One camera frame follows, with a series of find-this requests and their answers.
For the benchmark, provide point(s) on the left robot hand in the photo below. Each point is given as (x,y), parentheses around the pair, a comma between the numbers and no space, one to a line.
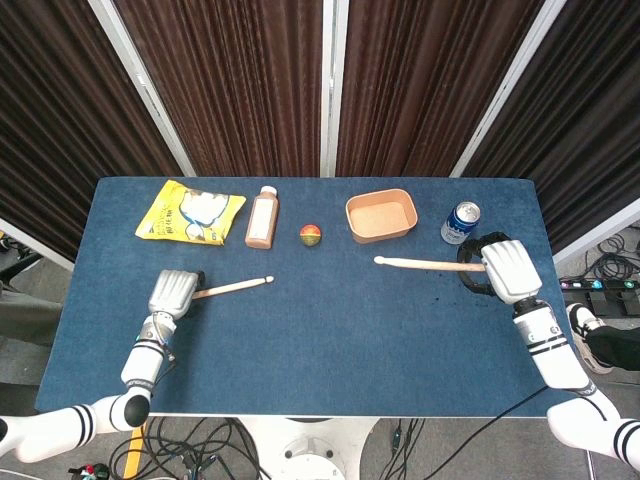
(172,295)

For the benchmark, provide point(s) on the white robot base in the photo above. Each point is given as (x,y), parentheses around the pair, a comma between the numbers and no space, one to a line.
(312,450)

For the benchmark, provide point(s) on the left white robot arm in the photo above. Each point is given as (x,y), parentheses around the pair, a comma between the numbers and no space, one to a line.
(100,395)

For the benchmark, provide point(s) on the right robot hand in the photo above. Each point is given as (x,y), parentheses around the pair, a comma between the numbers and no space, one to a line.
(502,270)

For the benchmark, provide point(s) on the yellow floor tape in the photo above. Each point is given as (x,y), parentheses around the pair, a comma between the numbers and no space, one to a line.
(133,455)

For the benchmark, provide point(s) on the black and white shoe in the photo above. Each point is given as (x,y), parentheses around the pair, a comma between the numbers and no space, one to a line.
(587,330)

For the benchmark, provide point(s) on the yellow snack bag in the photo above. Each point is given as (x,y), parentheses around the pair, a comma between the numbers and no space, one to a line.
(192,212)

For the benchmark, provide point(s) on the black power strip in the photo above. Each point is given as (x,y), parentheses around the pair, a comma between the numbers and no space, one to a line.
(607,292)

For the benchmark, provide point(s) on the white partition frame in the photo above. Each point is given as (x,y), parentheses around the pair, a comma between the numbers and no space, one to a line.
(334,85)

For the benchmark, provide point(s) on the blue table cloth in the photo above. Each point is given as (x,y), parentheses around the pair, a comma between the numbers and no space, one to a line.
(310,350)

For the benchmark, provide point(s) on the orange paper bowl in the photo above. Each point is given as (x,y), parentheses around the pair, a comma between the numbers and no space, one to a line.
(381,216)

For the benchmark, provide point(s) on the brown drink bottle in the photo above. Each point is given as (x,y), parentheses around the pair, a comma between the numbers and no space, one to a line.
(262,220)

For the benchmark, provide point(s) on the brown pleated curtain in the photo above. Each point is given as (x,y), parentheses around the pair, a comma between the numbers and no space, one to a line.
(230,85)

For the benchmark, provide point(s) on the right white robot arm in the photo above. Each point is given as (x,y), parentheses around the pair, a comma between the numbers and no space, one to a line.
(570,380)

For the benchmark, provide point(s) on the blue drink can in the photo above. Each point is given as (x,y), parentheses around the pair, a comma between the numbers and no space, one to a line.
(457,222)

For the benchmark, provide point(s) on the wooden drumstick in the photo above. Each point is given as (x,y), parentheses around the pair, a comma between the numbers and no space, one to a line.
(235,287)
(425,263)

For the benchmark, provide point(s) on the small multicolour ball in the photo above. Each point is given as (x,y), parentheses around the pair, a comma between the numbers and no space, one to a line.
(310,235)

